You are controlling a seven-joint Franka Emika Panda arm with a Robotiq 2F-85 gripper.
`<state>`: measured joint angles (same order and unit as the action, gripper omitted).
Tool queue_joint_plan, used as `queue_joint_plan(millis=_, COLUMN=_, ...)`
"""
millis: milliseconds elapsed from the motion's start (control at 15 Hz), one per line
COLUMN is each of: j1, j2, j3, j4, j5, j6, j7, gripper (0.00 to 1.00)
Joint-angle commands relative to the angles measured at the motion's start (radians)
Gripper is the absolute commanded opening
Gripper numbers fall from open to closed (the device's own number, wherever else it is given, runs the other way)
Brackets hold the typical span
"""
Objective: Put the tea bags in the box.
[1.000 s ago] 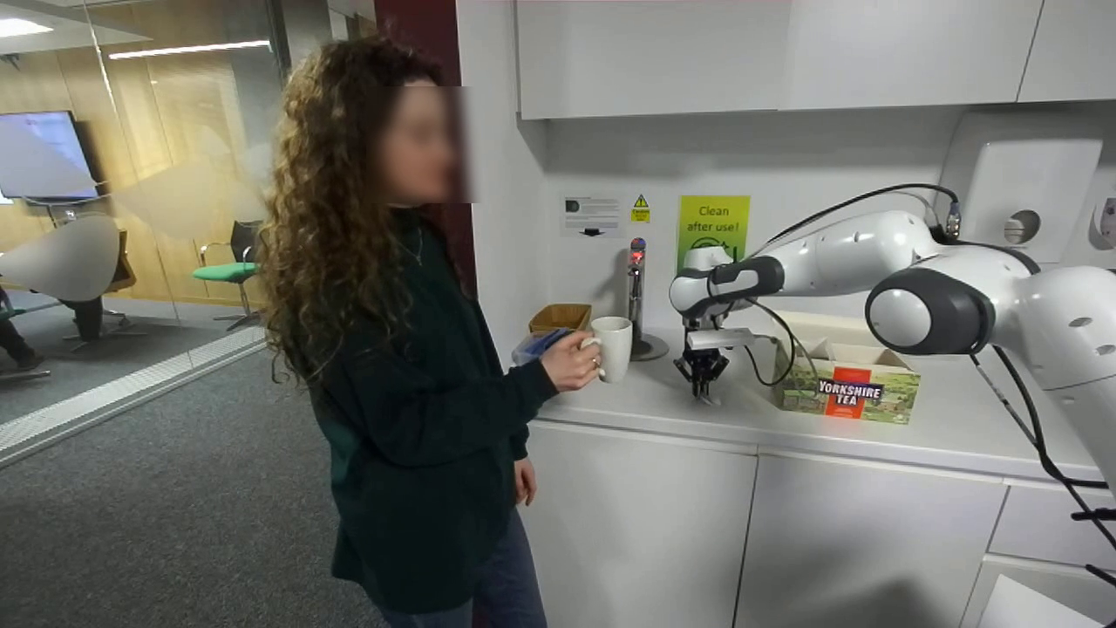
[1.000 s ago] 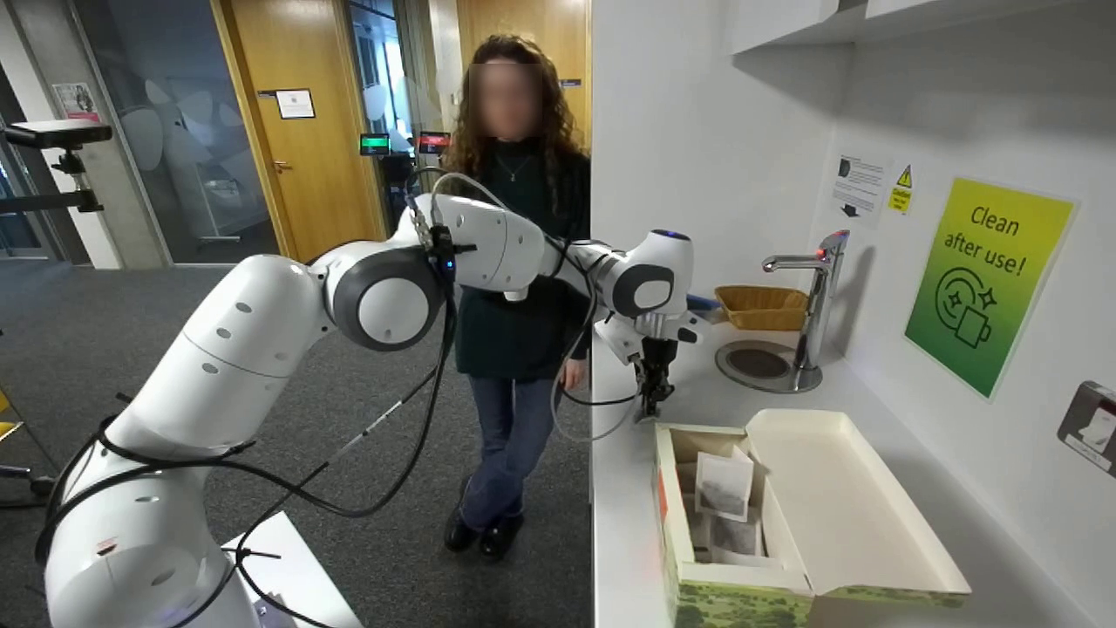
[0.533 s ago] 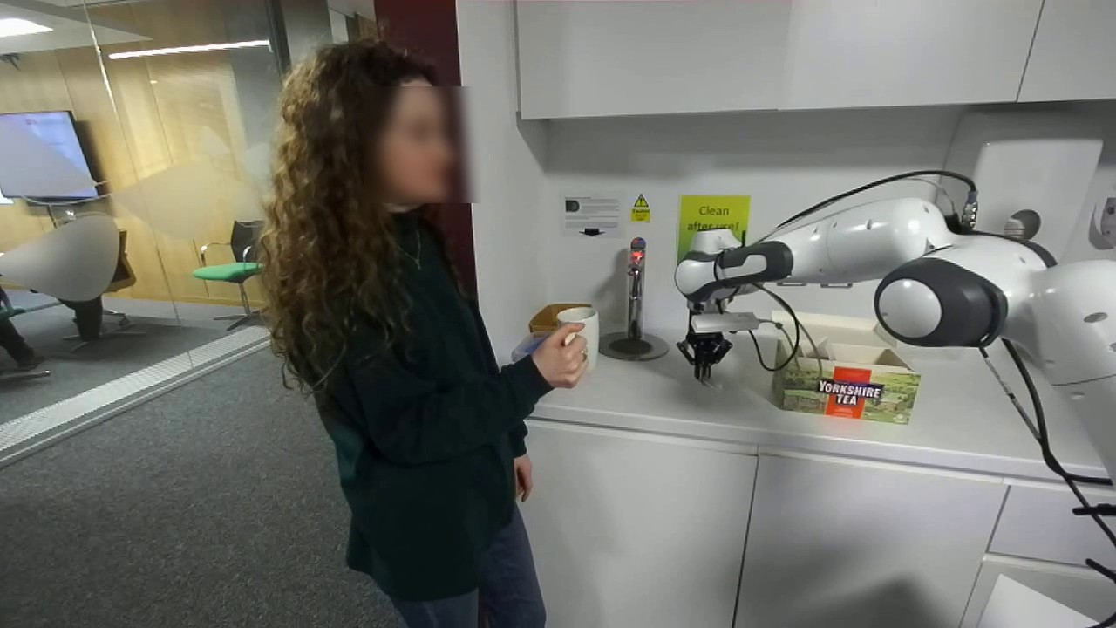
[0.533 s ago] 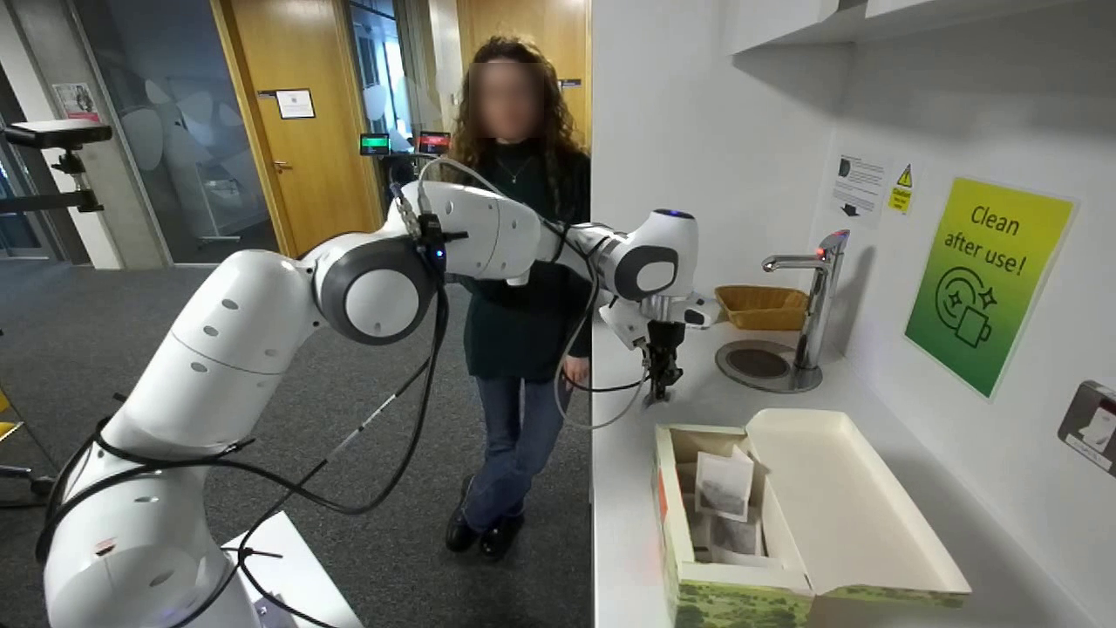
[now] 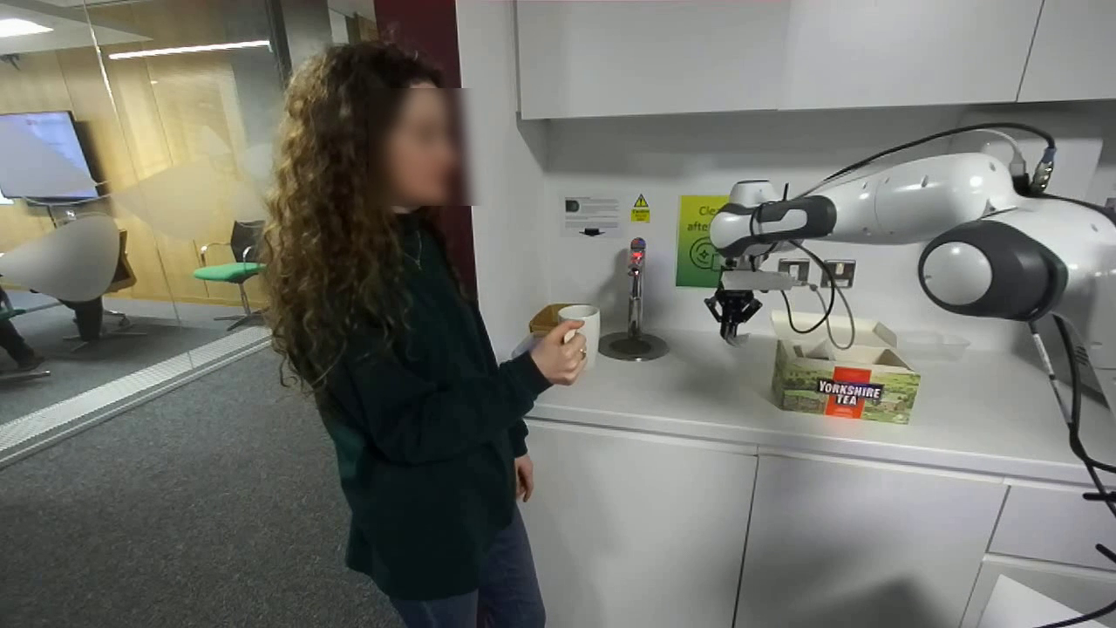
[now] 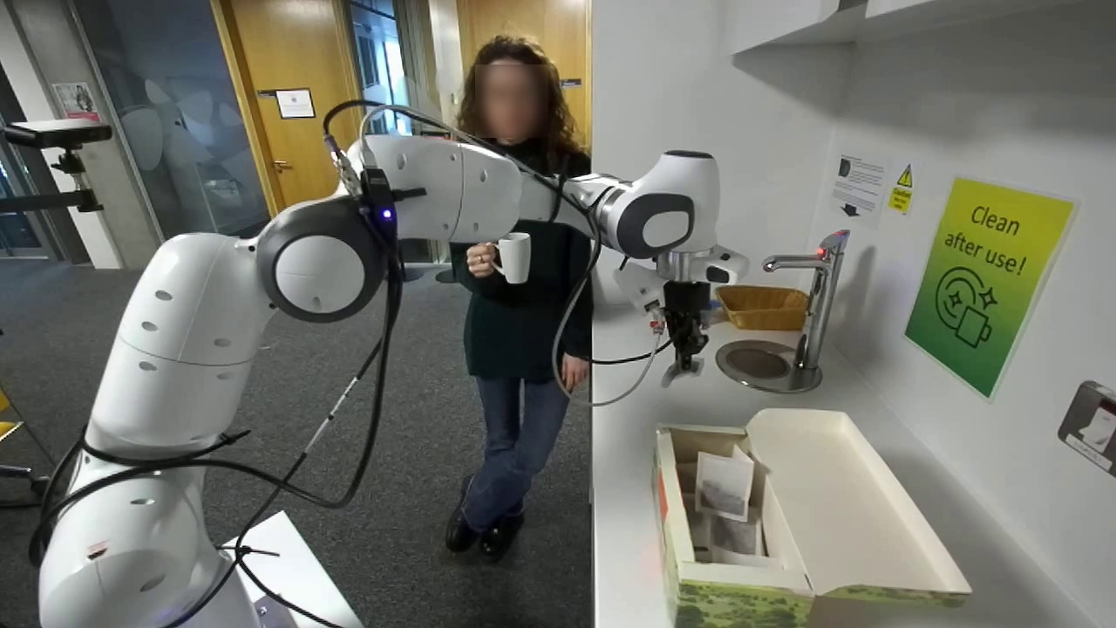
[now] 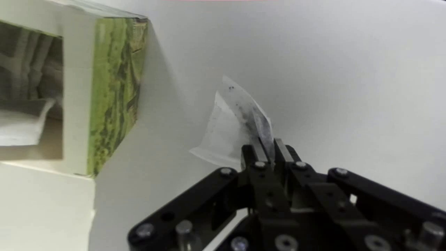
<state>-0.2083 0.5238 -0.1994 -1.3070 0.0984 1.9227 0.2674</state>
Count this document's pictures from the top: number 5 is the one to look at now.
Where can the wall mounted monitor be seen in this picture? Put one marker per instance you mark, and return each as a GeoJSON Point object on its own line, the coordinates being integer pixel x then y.
{"type": "Point", "coordinates": [48, 158]}

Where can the ceiling light strip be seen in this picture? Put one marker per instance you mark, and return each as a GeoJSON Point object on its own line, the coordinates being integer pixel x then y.
{"type": "Point", "coordinates": [187, 51]}

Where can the green clean after use poster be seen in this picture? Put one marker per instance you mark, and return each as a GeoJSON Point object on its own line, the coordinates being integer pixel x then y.
{"type": "Point", "coordinates": [699, 247]}

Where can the white mug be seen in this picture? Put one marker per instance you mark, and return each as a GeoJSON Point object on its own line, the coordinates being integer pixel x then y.
{"type": "Point", "coordinates": [584, 331]}

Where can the yellow warning sticker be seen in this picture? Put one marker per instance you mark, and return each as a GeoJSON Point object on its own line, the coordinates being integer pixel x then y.
{"type": "Point", "coordinates": [639, 212]}

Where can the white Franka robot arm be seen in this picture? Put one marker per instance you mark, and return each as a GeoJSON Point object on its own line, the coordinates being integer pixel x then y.
{"type": "Point", "coordinates": [998, 265]}

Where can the white notice label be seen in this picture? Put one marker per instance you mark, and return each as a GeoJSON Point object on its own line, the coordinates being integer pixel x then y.
{"type": "Point", "coordinates": [592, 215]}

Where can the woman's right hand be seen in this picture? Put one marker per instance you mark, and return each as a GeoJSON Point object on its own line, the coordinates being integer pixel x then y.
{"type": "Point", "coordinates": [558, 352]}

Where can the curly haired woman in black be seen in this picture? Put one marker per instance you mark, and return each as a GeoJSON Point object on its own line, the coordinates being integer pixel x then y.
{"type": "Point", "coordinates": [405, 442]}

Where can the metal stand holder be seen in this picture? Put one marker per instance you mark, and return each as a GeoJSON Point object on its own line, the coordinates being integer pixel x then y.
{"type": "Point", "coordinates": [635, 291]}

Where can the white lower cabinet door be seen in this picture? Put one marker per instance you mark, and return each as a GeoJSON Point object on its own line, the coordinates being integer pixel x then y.
{"type": "Point", "coordinates": [875, 547]}
{"type": "Point", "coordinates": [639, 535]}

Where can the white robot mounting table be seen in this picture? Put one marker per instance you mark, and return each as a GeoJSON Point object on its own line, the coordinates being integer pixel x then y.
{"type": "Point", "coordinates": [1033, 604]}

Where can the green chair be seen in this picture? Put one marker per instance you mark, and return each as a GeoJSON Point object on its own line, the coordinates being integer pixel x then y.
{"type": "Point", "coordinates": [229, 272]}

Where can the white upper cabinet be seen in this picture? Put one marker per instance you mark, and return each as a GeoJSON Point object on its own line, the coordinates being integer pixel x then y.
{"type": "Point", "coordinates": [754, 57]}

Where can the woman's left hand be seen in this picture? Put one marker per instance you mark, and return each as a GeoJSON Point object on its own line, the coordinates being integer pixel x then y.
{"type": "Point", "coordinates": [523, 480]}

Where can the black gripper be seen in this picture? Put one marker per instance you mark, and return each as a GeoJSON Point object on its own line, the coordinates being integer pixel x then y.
{"type": "Point", "coordinates": [734, 305]}

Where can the metal wall socket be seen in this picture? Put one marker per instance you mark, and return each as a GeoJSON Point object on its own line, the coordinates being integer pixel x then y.
{"type": "Point", "coordinates": [837, 272]}

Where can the round metal sink drain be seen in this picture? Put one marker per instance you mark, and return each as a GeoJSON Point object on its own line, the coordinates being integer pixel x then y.
{"type": "Point", "coordinates": [634, 345]}

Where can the green cardboard tea box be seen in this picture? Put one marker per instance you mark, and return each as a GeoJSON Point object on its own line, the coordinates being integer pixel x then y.
{"type": "Point", "coordinates": [845, 377]}

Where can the white cabinet drawer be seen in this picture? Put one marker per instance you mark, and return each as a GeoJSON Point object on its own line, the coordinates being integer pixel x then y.
{"type": "Point", "coordinates": [1050, 525]}

